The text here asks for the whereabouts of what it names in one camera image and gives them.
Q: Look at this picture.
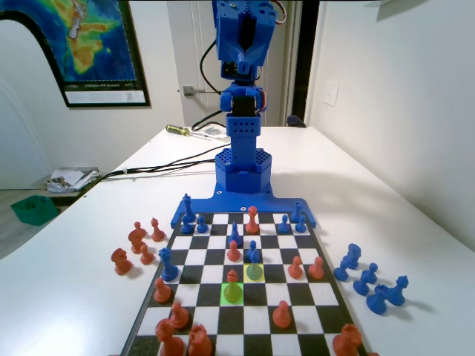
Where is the blue chess king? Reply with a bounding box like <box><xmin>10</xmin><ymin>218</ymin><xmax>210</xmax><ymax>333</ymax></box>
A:
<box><xmin>182</xmin><ymin>192</ymin><xmax>197</xmax><ymax>223</ymax></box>

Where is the blue chess queen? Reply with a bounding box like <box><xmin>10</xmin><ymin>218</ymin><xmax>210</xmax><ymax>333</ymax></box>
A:
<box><xmin>158</xmin><ymin>247</ymin><xmax>180</xmax><ymax>284</ymax></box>
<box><xmin>387</xmin><ymin>274</ymin><xmax>410</xmax><ymax>307</ymax></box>

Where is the white door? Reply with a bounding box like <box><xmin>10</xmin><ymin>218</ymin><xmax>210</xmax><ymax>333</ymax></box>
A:
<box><xmin>166</xmin><ymin>0</ymin><xmax>298</xmax><ymax>129</ymax></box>

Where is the small grey packet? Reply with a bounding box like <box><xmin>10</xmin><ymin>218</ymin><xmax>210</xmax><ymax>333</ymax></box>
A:
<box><xmin>202</xmin><ymin>125</ymin><xmax>228</xmax><ymax>140</ymax></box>

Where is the framed map poster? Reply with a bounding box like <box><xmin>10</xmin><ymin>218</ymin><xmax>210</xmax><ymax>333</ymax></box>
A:
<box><xmin>0</xmin><ymin>0</ymin><xmax>152</xmax><ymax>108</ymax></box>

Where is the pile of papers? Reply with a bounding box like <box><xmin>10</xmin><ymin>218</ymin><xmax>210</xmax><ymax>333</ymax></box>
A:
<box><xmin>44</xmin><ymin>167</ymin><xmax>101</xmax><ymax>194</ymax></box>

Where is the large white curved panel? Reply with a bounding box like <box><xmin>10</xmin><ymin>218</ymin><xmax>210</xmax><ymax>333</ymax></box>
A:
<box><xmin>0</xmin><ymin>16</ymin><xmax>70</xmax><ymax>190</ymax></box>

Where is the black white chessboard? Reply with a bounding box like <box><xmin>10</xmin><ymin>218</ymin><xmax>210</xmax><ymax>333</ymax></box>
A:
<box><xmin>119</xmin><ymin>211</ymin><xmax>370</xmax><ymax>356</ymax></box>

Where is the green plastic box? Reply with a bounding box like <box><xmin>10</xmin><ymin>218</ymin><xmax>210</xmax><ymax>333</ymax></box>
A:
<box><xmin>10</xmin><ymin>195</ymin><xmax>60</xmax><ymax>226</ymax></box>

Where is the white light switch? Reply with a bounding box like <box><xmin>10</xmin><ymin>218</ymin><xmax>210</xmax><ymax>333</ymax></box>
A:
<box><xmin>321</xmin><ymin>80</ymin><xmax>341</xmax><ymax>108</ymax></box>

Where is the yellow-handled screwdriver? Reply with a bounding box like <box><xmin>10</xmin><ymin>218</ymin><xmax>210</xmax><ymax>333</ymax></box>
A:
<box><xmin>165</xmin><ymin>124</ymin><xmax>220</xmax><ymax>142</ymax></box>

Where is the black table cable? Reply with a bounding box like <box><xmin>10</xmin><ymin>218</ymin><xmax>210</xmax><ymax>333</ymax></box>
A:
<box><xmin>79</xmin><ymin>146</ymin><xmax>220</xmax><ymax>194</ymax></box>
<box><xmin>125</xmin><ymin>159</ymin><xmax>218</xmax><ymax>176</ymax></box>

